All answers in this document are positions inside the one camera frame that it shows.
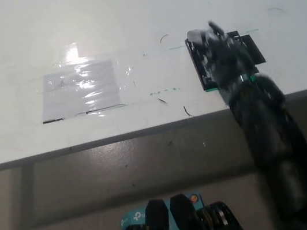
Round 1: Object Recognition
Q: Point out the clear plastic film sheet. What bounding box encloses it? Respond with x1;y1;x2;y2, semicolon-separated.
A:
3;33;142;131

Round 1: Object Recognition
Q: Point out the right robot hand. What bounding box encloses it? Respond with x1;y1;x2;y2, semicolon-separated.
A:
186;14;261;99

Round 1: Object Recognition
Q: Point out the grey table leg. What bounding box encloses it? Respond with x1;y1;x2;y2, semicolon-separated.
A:
2;162;45;230

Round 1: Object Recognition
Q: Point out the clear plastic taped sheet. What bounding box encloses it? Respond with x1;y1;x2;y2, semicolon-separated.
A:
34;58;123;124

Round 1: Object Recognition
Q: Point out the black desk stapler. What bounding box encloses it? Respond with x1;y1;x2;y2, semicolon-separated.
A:
183;27;222;95

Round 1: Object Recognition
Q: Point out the black tape mark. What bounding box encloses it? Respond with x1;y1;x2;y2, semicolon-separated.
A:
227;26;269;77

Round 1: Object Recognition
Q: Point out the robot torso black teal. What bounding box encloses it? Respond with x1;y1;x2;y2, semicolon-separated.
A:
111;184;248;230

